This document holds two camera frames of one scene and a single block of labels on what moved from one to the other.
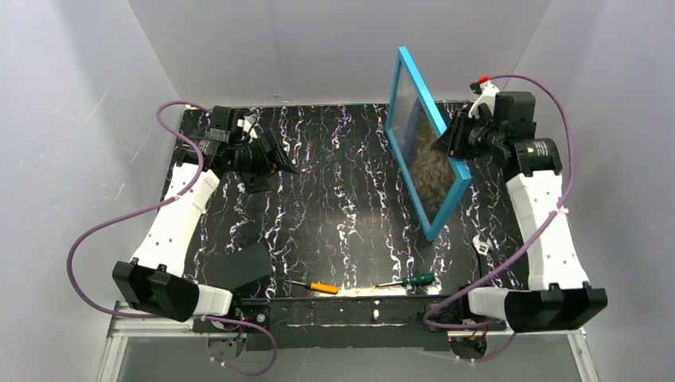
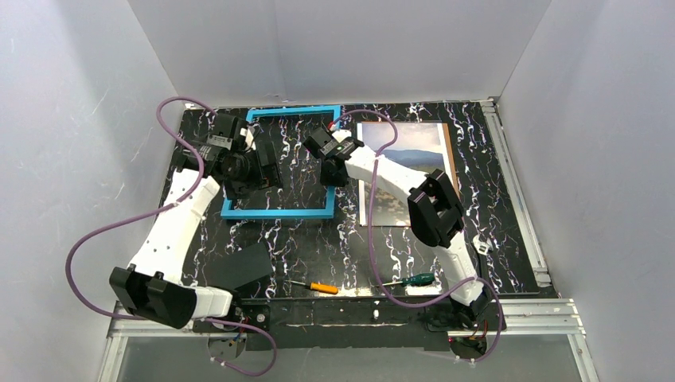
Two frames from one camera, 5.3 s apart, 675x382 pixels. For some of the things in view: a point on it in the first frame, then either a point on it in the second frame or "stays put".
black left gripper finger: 261,181 -> 240,189
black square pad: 236,269 stays put
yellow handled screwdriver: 325,288 stays put
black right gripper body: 463,134 -> 331,172
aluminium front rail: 125,325 stays put
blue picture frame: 431,181 -> 329,212
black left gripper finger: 275,153 -> 268,169
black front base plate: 415,323 stays put
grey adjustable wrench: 481,247 stays put
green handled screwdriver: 419,279 stays put
